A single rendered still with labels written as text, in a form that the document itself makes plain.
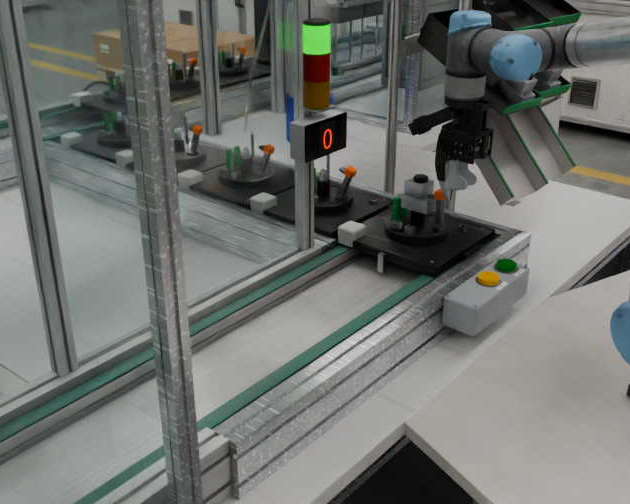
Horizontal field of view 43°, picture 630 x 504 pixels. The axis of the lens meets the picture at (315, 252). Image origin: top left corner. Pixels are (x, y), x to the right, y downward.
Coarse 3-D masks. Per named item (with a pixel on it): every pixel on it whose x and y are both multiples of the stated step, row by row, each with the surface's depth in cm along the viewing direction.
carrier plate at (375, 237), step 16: (368, 224) 170; (464, 224) 170; (368, 240) 163; (384, 240) 163; (448, 240) 163; (464, 240) 163; (480, 240) 164; (400, 256) 156; (416, 256) 156; (432, 256) 156; (448, 256) 156; (432, 272) 152
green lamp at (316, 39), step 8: (304, 32) 141; (312, 32) 140; (320, 32) 139; (328, 32) 141; (304, 40) 141; (312, 40) 140; (320, 40) 140; (328, 40) 141; (304, 48) 142; (312, 48) 141; (320, 48) 141; (328, 48) 142
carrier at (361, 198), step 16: (320, 176) 178; (320, 192) 179; (336, 192) 182; (352, 192) 182; (368, 192) 187; (320, 208) 175; (336, 208) 175; (352, 208) 178; (368, 208) 178; (384, 208) 180; (320, 224) 170; (336, 224) 170
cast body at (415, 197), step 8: (416, 176) 161; (424, 176) 161; (408, 184) 161; (416, 184) 160; (424, 184) 160; (432, 184) 162; (408, 192) 162; (416, 192) 161; (424, 192) 160; (432, 192) 163; (408, 200) 163; (416, 200) 161; (424, 200) 160; (432, 200) 161; (408, 208) 163; (416, 208) 162; (424, 208) 161; (432, 208) 162
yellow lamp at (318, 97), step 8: (304, 80) 145; (304, 88) 145; (312, 88) 144; (320, 88) 144; (328, 88) 145; (304, 96) 146; (312, 96) 144; (320, 96) 144; (328, 96) 146; (304, 104) 146; (312, 104) 145; (320, 104) 145; (328, 104) 146
